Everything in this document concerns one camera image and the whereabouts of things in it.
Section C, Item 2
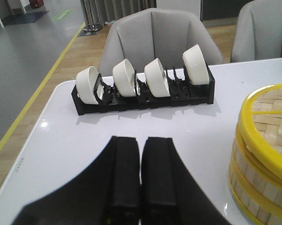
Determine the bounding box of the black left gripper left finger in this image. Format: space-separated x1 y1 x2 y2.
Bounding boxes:
13 136 140 225

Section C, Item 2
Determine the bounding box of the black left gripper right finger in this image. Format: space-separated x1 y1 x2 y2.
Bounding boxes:
141 137 229 225

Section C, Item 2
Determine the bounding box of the woven bamboo steamer lid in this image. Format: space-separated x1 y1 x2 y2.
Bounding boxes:
237 84 282 180

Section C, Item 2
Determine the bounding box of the bamboo steamer tray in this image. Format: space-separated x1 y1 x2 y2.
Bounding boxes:
229 160 282 225
232 132 282 208

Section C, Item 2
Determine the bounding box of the black dish rack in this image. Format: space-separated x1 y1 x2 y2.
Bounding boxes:
72 67 215 115

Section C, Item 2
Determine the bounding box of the white bowl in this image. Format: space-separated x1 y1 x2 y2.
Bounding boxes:
182 44 209 85
144 58 170 98
112 59 135 98
76 66 99 105

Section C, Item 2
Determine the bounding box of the left grey chair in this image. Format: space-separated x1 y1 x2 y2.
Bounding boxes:
98 8 224 76

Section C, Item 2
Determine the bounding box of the grey chair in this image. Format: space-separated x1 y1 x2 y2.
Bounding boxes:
98 8 224 76
230 0 282 62

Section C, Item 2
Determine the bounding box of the right grey chair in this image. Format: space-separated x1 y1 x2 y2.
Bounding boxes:
230 0 282 62

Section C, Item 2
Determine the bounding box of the red box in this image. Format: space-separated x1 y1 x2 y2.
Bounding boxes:
29 0 44 8

